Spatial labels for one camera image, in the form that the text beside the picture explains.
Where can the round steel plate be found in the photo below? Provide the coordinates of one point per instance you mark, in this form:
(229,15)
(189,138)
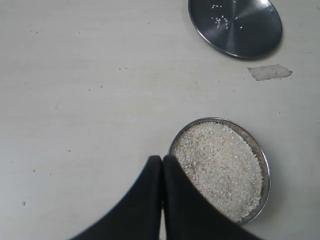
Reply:
(246,29)

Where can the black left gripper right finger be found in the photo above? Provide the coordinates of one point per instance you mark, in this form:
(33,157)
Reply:
(188,215)

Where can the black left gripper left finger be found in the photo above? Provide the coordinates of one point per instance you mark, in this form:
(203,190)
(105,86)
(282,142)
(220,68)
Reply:
(137,216)

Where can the clear tape patch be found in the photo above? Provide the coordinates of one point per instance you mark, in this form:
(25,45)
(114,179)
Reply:
(269,72)

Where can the steel bowl of rice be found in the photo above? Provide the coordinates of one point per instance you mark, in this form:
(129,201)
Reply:
(226,165)

